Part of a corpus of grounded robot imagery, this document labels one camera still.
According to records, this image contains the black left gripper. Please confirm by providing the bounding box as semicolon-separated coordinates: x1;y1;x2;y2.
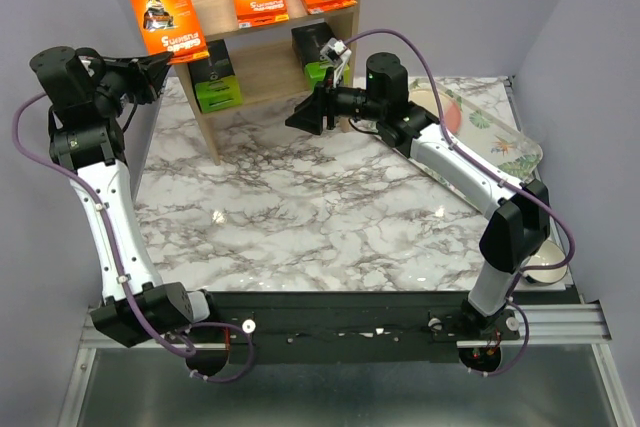
85;50;173;116

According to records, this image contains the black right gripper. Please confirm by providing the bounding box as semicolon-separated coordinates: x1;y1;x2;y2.
283;68;384;137

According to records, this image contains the black green razor box front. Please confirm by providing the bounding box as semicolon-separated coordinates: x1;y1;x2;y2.
188;40;243;114

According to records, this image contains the black green razor box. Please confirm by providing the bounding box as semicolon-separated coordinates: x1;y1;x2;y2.
291;22;333;90
188;40;243;114

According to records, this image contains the light wooden two-tier shelf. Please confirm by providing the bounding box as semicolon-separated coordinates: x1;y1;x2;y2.
164;0;362;166

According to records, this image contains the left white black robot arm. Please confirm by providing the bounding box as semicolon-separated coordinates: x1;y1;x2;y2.
29;46;222;347

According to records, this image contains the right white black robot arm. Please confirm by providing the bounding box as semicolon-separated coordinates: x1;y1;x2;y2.
285;52;550;339

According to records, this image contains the pink cream round plate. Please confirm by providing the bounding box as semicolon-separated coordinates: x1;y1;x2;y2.
409;89;462;134

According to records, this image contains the clear floral tray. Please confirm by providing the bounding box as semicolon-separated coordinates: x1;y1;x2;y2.
380;77;543;212

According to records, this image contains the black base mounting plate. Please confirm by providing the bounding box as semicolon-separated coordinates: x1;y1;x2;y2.
102;290;584;382

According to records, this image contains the white dark-rimmed bowl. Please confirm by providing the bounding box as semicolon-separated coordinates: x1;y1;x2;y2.
522;240;569;287

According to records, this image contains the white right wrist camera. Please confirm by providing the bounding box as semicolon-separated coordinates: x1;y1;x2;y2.
320;38;352;87

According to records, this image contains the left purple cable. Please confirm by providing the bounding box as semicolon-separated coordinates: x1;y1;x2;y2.
12;91;256;384

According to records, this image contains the purple cable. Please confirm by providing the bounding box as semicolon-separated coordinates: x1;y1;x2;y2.
12;91;256;384
344;29;576;378

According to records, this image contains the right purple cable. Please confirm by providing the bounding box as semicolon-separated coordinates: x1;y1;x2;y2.
344;29;576;378

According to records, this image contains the aluminium rail frame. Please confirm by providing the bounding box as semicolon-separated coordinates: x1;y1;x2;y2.
55;77;640;427

